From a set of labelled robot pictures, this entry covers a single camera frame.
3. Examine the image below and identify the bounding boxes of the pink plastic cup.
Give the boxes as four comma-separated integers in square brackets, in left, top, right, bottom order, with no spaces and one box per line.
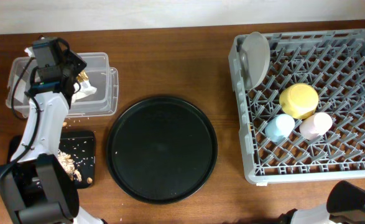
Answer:
[299,112,333,140]

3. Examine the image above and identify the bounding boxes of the round black tray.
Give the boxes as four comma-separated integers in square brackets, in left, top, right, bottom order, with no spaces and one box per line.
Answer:
[105,96,218,204]

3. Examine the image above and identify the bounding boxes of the grey plate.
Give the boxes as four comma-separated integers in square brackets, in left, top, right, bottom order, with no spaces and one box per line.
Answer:
[239,32,270,90]

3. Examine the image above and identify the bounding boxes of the light blue plastic cup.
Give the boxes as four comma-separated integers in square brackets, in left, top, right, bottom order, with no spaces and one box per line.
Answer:
[265,114,295,143]

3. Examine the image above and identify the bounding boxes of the clear plastic storage bin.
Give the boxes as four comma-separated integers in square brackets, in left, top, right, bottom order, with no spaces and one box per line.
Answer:
[6,52,119,118]

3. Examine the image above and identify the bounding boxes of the white paper napkin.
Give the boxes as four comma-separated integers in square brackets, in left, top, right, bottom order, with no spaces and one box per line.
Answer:
[72,80,97,103]

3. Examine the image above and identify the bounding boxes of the gold foil wrapper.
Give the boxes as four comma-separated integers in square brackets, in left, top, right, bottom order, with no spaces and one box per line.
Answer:
[76,70,89,83]

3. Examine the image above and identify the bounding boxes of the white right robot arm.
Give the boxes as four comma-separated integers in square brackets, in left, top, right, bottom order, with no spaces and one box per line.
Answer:
[276,83,365,223]

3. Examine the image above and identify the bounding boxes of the food scraps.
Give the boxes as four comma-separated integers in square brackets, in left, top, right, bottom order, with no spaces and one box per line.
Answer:
[57,150,82,182]

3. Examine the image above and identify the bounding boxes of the black rectangular tray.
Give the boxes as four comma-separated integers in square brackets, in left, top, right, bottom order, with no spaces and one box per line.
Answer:
[7,130,96,189]

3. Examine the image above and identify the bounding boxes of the grey dishwasher rack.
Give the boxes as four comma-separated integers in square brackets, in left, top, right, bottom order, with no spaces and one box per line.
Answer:
[228,29,365,185]

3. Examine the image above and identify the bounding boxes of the yellow plastic bowl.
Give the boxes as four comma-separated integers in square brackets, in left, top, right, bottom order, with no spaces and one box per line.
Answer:
[279,83,319,119]

